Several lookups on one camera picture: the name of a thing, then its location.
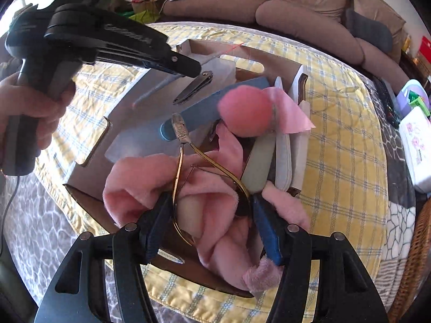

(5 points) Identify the white grey nail buffer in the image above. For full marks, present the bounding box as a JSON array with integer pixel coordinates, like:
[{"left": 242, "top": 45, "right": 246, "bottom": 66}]
[{"left": 241, "top": 132, "right": 276, "bottom": 195}]

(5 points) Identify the pink fleece headband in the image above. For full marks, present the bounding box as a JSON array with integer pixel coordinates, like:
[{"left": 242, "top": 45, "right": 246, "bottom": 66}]
[{"left": 101, "top": 120, "right": 311, "bottom": 294}]

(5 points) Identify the white nail file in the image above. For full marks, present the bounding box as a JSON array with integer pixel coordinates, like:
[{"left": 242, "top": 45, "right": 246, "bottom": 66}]
[{"left": 273, "top": 75, "right": 293, "bottom": 193}]

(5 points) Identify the gold cuticle nipper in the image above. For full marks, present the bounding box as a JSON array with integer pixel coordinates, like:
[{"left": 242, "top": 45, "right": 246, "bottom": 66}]
[{"left": 171, "top": 112, "right": 251, "bottom": 247}]

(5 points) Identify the pink powder puff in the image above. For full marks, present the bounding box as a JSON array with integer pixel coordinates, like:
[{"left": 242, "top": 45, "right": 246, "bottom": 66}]
[{"left": 217, "top": 85, "right": 273, "bottom": 138}]

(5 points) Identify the black nail clipper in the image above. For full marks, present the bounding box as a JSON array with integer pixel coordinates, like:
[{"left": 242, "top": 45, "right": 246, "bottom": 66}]
[{"left": 172, "top": 71, "right": 213, "bottom": 105}]

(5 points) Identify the person's left hand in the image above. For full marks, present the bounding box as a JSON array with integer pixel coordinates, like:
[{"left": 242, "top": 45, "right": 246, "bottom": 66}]
[{"left": 0, "top": 73, "right": 76, "bottom": 163}]

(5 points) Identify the yellow plaid cloth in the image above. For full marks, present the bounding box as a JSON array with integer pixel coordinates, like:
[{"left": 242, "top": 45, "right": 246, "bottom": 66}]
[{"left": 33, "top": 23, "right": 390, "bottom": 323}]

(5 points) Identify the cardboard box with foam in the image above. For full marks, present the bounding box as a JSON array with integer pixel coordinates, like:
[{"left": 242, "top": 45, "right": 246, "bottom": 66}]
[{"left": 65, "top": 39, "right": 308, "bottom": 297}]

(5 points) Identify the grey patterned blanket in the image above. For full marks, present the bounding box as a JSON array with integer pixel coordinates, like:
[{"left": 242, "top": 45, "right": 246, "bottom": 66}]
[{"left": 0, "top": 21, "right": 416, "bottom": 323}]

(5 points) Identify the wicker basket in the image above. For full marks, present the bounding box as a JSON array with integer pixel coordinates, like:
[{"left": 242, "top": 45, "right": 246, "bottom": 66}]
[{"left": 388, "top": 199, "right": 430, "bottom": 322}]

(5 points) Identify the black remote control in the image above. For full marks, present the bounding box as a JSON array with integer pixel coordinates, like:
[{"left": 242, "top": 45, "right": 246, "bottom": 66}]
[{"left": 373, "top": 76, "right": 401, "bottom": 129}]

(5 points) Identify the white wet wipes pack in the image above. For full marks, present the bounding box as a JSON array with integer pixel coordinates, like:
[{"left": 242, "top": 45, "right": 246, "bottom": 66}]
[{"left": 399, "top": 107, "right": 431, "bottom": 194}]

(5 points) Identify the purple storage bin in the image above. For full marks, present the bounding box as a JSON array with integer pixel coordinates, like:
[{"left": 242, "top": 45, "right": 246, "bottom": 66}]
[{"left": 396, "top": 79, "right": 430, "bottom": 118}]

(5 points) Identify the grey cushion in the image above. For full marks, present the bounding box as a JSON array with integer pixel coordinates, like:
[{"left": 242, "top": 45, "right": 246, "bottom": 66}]
[{"left": 343, "top": 8, "right": 393, "bottom": 53}]

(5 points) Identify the brown sofa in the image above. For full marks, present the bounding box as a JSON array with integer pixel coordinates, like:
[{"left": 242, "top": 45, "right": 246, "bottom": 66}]
[{"left": 162, "top": 0, "right": 409, "bottom": 93}]

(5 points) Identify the red box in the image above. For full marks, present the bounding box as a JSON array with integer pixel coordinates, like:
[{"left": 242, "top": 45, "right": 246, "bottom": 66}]
[{"left": 418, "top": 37, "right": 431, "bottom": 63}]

